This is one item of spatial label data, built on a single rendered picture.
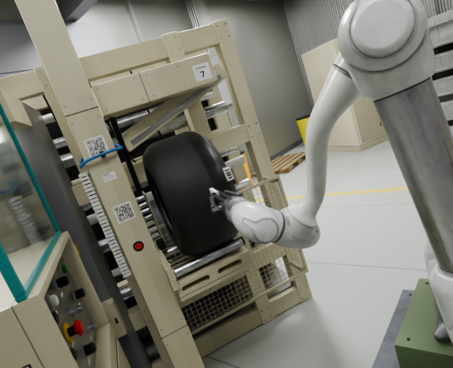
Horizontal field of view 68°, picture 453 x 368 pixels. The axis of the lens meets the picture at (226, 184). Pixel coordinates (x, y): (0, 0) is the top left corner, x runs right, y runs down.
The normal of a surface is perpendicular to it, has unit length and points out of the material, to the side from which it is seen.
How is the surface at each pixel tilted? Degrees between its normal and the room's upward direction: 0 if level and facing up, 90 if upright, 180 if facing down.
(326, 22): 90
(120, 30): 90
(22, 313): 90
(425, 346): 2
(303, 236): 111
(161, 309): 90
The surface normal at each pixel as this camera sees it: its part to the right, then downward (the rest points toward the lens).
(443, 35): -0.58, 0.36
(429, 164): -0.39, 0.30
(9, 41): 0.73, -0.10
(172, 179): -0.08, -0.24
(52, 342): 0.34, 0.09
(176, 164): 0.07, -0.51
